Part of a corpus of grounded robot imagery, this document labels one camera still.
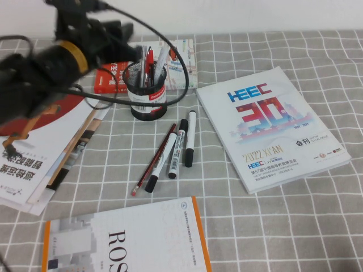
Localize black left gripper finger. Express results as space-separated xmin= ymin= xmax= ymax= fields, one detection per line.
xmin=110 ymin=42 xmax=143 ymax=62
xmin=104 ymin=23 xmax=134 ymax=44

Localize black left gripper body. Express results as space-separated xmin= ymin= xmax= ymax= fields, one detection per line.
xmin=55 ymin=11 xmax=115 ymax=69

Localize silver clear pen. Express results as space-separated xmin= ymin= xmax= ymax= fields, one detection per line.
xmin=139 ymin=45 xmax=149 ymax=88

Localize pens inside holder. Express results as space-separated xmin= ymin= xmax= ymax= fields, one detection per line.
xmin=151 ymin=46 xmax=171 ymax=86

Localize black mesh pen holder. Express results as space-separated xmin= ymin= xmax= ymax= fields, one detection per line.
xmin=123 ymin=61 xmax=168 ymax=121

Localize red book with map cover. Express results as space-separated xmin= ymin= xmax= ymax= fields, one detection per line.
xmin=94 ymin=39 xmax=199 ymax=94

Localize booklet with brown photo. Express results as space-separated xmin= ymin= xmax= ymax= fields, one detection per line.
xmin=45 ymin=102 xmax=111 ymax=191

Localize white marker with black cap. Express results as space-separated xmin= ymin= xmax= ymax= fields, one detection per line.
xmin=167 ymin=118 xmax=189 ymax=180
xmin=184 ymin=110 xmax=197 ymax=168
xmin=144 ymin=132 xmax=178 ymax=194

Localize red striped pencil with eraser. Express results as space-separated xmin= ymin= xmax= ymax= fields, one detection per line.
xmin=130 ymin=122 xmax=177 ymax=197

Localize red white robot brochure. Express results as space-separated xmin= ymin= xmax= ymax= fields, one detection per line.
xmin=0 ymin=93 xmax=102 ymax=205

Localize white HEEC catalogue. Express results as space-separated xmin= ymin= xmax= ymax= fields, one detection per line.
xmin=195 ymin=66 xmax=352 ymax=196

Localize white paper sheets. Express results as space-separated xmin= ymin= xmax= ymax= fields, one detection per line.
xmin=0 ymin=186 xmax=59 ymax=216

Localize white orange ROS book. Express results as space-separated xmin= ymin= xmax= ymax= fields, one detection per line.
xmin=41 ymin=195 xmax=213 ymax=272

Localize grey checked tablecloth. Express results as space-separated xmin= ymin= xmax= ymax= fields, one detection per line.
xmin=0 ymin=29 xmax=363 ymax=272

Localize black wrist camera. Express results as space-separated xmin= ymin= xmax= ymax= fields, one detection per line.
xmin=44 ymin=0 xmax=102 ymax=12

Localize black cable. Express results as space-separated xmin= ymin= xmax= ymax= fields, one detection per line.
xmin=66 ymin=0 xmax=190 ymax=110
xmin=0 ymin=34 xmax=34 ymax=59

